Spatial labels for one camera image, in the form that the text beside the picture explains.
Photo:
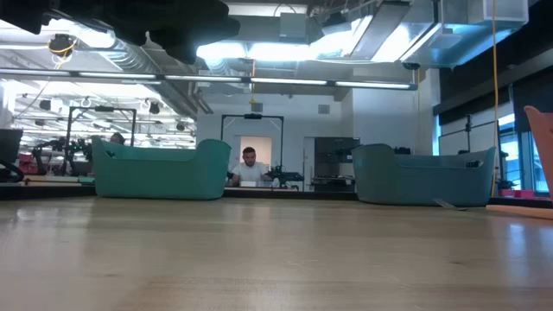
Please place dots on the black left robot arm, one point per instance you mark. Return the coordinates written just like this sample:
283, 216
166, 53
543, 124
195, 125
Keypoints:
26, 13

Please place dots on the grey ceiling box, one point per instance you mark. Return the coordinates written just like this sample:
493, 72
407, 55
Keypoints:
294, 25

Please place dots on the ceiling light strip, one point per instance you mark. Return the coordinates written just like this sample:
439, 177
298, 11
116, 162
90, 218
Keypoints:
285, 80

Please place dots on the person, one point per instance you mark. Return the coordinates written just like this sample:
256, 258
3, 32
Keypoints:
117, 138
251, 173

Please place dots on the teal plastic bin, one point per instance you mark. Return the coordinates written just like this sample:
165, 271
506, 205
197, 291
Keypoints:
160, 177

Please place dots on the dark shelving cabinet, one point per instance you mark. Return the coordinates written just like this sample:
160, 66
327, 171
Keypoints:
337, 151

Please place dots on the red storage boxes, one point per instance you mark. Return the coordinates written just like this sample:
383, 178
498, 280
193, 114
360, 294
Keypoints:
27, 166

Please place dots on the black chair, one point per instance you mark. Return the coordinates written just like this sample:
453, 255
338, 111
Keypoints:
10, 144

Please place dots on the blue-grey plastic bin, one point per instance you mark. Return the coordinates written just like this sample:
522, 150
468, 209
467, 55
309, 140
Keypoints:
415, 181

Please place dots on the black pole stand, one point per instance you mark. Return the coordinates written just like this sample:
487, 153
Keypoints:
468, 129

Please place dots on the clear plastic box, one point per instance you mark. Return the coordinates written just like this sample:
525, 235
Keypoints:
505, 10

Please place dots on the pink box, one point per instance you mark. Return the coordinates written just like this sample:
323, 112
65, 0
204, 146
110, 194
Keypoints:
516, 193

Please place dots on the orange plastic bin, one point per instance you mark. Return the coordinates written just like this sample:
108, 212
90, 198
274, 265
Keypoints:
544, 142

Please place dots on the silver ventilation duct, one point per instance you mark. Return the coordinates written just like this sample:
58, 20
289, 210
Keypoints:
142, 65

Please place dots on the grey wall speaker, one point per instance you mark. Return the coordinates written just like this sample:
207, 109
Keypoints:
257, 107

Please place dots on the black gantry frame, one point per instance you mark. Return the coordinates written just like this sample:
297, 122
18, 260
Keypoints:
252, 116
103, 109

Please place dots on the grey wall vent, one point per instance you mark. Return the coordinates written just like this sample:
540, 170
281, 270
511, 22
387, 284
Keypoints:
324, 109

